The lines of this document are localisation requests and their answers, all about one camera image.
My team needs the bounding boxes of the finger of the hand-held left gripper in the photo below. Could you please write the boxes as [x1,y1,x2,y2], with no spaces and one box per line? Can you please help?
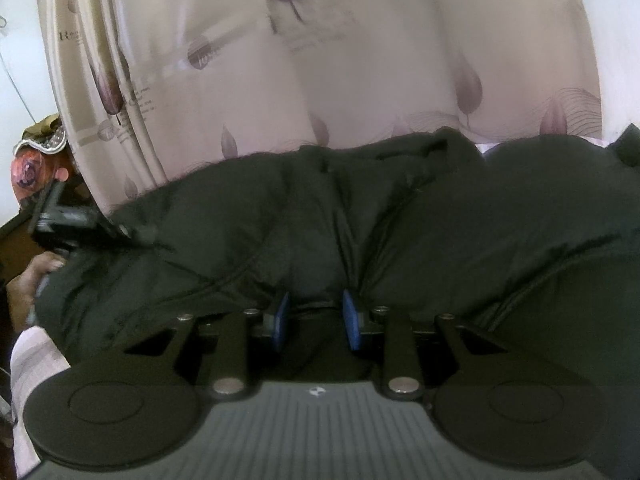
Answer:
[99,219,174,255]

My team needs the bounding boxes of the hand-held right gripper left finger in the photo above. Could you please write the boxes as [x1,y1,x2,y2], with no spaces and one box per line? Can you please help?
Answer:
[122,291,292,403]

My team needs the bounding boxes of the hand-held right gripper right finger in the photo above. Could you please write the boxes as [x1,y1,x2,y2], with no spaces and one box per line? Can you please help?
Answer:
[341,289,507,403]

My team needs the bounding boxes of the dark green padded jacket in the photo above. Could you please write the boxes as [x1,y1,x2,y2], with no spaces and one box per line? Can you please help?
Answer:
[35,127,640,467]

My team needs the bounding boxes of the person's left hand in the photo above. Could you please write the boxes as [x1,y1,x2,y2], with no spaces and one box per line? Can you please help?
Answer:
[5,251,67,334]

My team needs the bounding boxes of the orange floral round container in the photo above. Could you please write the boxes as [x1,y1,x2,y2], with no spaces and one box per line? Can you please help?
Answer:
[11,152,77,212]

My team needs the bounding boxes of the brown wooden desk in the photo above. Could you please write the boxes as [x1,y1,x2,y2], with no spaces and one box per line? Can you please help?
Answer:
[0,210,40,286]

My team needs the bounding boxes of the lace trimmed cloth cover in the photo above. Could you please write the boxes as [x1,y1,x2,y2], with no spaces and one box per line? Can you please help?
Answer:
[14,114,69,157]

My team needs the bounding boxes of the beige leaf print curtain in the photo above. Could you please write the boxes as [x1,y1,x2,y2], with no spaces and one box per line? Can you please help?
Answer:
[36,0,604,217]

